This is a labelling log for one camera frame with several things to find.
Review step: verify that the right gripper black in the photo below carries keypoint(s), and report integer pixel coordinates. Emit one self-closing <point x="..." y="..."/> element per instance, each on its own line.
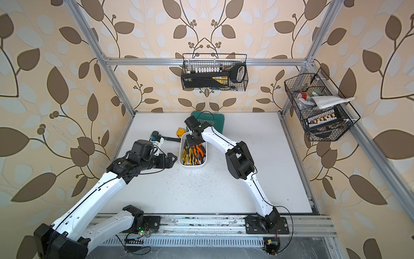
<point x="191" y="142"/>

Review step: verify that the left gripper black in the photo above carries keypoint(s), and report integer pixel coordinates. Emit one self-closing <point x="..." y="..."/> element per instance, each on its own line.
<point x="165" y="165"/>

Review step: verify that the white plastic storage box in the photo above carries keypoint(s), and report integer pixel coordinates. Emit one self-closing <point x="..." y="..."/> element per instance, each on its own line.
<point x="184" y="143"/>

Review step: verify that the orange black long-nose pliers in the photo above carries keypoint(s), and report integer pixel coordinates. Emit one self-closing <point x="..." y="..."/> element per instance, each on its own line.
<point x="200" y="153"/>

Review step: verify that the yellow black combination pliers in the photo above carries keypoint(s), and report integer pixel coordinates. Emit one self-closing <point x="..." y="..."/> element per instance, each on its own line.
<point x="186" y="156"/>

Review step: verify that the orange black combination pliers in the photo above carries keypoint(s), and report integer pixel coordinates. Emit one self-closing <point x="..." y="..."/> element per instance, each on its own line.
<point x="193" y="156"/>

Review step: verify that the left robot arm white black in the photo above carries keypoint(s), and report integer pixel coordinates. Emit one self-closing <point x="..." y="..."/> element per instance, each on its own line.
<point x="70" y="236"/>

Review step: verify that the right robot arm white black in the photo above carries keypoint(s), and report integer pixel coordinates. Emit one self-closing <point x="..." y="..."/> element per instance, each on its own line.
<point x="241" y="166"/>

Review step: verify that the socket set box in basket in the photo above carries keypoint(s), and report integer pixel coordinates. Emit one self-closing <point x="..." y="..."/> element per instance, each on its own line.
<point x="324" y="119"/>

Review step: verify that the yellow tape measure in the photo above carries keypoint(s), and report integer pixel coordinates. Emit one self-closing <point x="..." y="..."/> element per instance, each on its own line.
<point x="180" y="132"/>

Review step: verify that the green plastic tool case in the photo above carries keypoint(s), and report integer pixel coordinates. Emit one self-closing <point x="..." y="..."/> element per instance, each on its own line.
<point x="214" y="119"/>

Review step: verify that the black yellow tool in basket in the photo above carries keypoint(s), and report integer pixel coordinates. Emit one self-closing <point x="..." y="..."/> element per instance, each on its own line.
<point x="231" y="78"/>

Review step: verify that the white papers in basket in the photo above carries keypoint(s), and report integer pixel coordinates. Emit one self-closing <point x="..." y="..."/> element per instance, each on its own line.
<point x="324" y="102"/>

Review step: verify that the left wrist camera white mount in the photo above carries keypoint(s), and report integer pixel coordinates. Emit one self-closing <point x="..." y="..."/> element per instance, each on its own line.
<point x="158" y="146"/>

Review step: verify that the back black wire basket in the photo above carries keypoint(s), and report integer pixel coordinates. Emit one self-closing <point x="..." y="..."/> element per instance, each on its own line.
<point x="212" y="59"/>

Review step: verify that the black wire basket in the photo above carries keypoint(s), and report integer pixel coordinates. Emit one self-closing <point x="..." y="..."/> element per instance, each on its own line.
<point x="301" y="88"/>
<point x="212" y="59"/>

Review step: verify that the right black wire basket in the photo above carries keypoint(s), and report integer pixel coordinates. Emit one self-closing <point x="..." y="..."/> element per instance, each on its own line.
<point x="301" y="88"/>

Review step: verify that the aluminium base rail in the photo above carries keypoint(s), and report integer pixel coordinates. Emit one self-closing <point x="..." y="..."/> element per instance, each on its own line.
<point x="236" y="225"/>

